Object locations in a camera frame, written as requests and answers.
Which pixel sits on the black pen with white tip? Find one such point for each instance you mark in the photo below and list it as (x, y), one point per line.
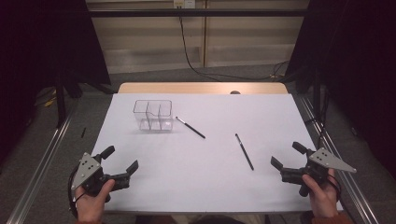
(190, 127)

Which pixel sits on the white table mat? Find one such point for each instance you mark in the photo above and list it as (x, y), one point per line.
(202, 174)

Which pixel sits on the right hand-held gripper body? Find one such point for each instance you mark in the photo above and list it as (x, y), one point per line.
(323, 160)

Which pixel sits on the thin black pen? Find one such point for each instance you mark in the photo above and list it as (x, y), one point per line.
(244, 151)

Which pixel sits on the small black floor object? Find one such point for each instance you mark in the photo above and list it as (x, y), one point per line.
(83, 132)

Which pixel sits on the white wall socket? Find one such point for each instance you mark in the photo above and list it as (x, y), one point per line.
(184, 3)

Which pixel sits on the clear plastic organizer box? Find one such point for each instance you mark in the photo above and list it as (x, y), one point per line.
(154, 115)

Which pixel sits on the person's left hand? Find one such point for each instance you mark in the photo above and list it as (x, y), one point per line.
(91, 202)

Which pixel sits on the aluminium rail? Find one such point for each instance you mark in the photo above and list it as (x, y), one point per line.
(40, 168)
(348, 183)

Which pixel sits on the black horizontal bar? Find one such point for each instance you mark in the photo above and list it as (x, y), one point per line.
(218, 12)

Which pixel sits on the black curtain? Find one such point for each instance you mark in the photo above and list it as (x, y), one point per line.
(358, 62)
(37, 46)

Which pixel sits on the person's right hand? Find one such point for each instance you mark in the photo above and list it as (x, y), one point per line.
(322, 199)

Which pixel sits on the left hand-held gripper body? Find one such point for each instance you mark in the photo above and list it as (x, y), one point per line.
(88, 169)

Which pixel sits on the black metal stand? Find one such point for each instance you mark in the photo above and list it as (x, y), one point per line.
(60, 102)
(317, 93)

